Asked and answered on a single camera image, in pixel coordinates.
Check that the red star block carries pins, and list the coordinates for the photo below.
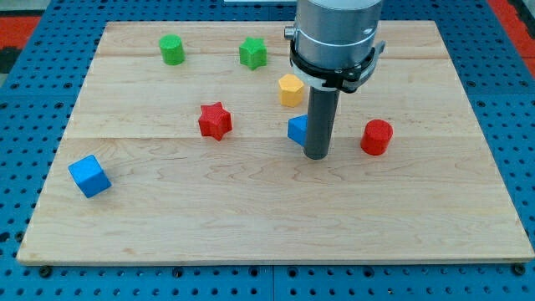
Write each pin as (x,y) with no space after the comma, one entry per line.
(215,121)

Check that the wooden board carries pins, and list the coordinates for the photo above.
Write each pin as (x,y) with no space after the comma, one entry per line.
(180,198)

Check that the green star block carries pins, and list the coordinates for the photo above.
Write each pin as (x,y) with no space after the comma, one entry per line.
(253,53)

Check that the yellow hexagon block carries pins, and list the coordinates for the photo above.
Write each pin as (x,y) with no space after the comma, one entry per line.
(290,90)

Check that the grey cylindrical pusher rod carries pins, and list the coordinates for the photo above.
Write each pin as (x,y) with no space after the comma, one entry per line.
(322,107)

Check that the blue cube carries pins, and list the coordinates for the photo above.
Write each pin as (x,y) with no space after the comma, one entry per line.
(89,176)

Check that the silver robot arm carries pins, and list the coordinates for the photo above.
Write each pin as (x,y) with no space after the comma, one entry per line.
(334,34)

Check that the green cylinder block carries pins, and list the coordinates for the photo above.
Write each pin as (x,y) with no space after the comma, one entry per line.
(171,49)

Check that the red cylinder block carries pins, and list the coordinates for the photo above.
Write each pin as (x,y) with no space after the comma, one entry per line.
(376,137)

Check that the blue pentagon block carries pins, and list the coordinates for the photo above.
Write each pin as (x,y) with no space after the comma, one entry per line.
(297,127)

